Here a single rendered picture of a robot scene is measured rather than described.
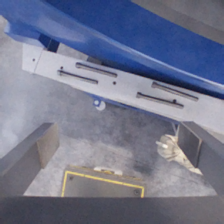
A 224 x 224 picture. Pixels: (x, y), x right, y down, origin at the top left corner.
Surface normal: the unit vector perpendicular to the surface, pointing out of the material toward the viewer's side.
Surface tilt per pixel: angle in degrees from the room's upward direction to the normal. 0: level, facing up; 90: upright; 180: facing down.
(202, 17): 15
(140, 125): 0
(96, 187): 0
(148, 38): 20
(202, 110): 0
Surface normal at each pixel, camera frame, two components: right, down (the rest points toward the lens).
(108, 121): -0.14, -0.12
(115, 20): 0.31, 0.04
